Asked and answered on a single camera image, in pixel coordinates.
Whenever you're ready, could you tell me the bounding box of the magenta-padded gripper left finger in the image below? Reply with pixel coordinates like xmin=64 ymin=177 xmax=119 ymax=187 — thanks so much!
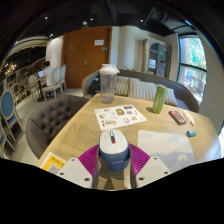
xmin=57 ymin=143 xmax=100 ymax=190

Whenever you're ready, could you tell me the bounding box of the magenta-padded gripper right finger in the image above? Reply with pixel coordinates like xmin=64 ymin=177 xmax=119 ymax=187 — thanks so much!
xmin=129 ymin=143 xmax=173 ymax=189

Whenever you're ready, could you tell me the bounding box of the white and blue computer mouse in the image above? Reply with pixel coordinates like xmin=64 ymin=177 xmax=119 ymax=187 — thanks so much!
xmin=98 ymin=128 xmax=132 ymax=173

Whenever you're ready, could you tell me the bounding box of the yellow and white code card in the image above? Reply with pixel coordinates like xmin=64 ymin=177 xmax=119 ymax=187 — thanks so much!
xmin=39 ymin=151 xmax=69 ymax=175

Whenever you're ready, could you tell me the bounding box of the small teal box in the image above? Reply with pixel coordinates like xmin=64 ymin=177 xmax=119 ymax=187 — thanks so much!
xmin=185 ymin=129 xmax=198 ymax=138

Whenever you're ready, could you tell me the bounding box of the grey tufted armchair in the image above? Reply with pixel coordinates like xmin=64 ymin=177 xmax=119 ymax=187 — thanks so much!
xmin=25 ymin=94 xmax=90 ymax=160

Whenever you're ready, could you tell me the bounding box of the black and red flat box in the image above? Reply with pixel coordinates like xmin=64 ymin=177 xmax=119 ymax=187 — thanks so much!
xmin=168 ymin=110 xmax=188 ymax=126

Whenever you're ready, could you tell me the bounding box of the white sticker sheet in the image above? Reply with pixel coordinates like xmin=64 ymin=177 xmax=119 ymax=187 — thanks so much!
xmin=93 ymin=104 xmax=148 ymax=132

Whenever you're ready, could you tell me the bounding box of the white tube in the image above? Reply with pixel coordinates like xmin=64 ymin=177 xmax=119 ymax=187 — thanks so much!
xmin=182 ymin=110 xmax=196 ymax=126

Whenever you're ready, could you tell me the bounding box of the green drink can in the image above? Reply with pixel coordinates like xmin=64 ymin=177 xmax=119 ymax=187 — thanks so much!
xmin=151 ymin=84 xmax=169 ymax=115

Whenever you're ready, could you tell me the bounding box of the wide striped cushion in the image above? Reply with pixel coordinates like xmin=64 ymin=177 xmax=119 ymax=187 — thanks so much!
xmin=128 ymin=77 xmax=179 ymax=108

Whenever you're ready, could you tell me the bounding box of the grey curved sofa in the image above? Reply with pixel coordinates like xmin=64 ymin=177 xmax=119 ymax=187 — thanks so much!
xmin=81 ymin=69 xmax=201 ymax=114

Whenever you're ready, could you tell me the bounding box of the small striped cushion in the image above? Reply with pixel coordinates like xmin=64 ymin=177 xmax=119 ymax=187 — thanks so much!
xmin=114 ymin=75 xmax=131 ymax=98

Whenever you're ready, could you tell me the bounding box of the clear shaker bottle white lid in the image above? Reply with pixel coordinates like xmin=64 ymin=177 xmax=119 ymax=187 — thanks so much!
xmin=98 ymin=63 xmax=120 ymax=105

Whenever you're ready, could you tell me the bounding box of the group of white chairs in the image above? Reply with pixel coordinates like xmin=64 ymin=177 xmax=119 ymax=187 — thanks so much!
xmin=28 ymin=64 xmax=68 ymax=101

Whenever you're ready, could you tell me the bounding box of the group of blue chairs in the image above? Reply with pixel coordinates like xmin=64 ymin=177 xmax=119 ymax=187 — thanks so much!
xmin=0 ymin=88 xmax=26 ymax=158

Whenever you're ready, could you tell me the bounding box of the person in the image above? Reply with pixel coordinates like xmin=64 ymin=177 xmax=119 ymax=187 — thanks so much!
xmin=38 ymin=60 xmax=54 ymax=88

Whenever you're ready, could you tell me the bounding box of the arched glass-door cabinet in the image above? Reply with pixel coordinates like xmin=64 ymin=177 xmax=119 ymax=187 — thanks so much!
xmin=142 ymin=37 xmax=172 ymax=79

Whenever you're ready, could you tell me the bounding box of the large glass window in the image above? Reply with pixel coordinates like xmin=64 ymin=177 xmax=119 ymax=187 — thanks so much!
xmin=176 ymin=34 xmax=208 ymax=104

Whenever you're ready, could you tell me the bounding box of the brown wooden door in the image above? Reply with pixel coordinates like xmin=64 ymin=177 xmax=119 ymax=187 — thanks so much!
xmin=63 ymin=26 xmax=113 ymax=89

